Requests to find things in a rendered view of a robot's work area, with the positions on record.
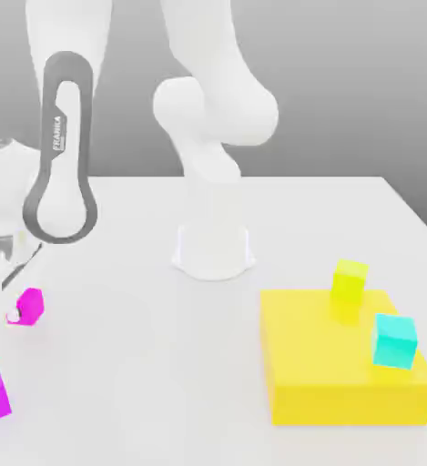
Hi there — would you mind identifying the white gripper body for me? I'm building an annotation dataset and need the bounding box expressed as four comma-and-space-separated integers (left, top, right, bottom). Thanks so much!
0, 242, 44, 315

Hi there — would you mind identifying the small magenta cube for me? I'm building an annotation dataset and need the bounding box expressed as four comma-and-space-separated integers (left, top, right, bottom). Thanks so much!
5, 287, 46, 328

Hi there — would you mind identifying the small yellow cube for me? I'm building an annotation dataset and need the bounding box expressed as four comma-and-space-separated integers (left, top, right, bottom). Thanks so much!
330, 258, 370, 324

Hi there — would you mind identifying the small cyan cube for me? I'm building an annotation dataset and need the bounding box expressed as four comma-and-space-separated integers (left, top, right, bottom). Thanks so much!
371, 313, 418, 371

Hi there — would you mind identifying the large yellow box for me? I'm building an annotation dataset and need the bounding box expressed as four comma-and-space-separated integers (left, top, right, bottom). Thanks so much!
259, 289, 427, 427

